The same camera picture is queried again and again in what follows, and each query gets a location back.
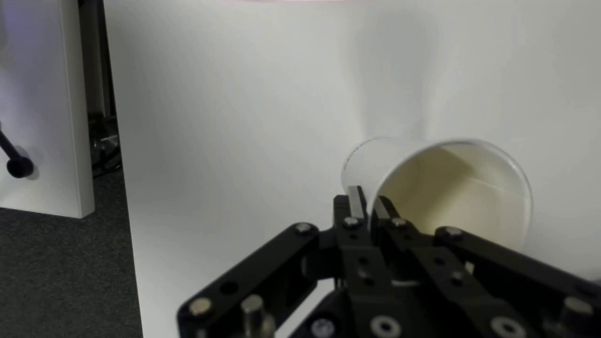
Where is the white paper cup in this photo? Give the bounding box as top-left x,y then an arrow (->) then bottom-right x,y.
341,138 -> 536,252

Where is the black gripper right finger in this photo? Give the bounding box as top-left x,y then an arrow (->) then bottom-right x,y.
371,194 -> 601,338

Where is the black dumbbell shaped knob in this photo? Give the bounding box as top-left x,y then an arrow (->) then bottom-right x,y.
0,125 -> 38,181

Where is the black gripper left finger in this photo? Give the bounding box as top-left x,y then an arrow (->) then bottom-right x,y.
177,185 -> 410,338

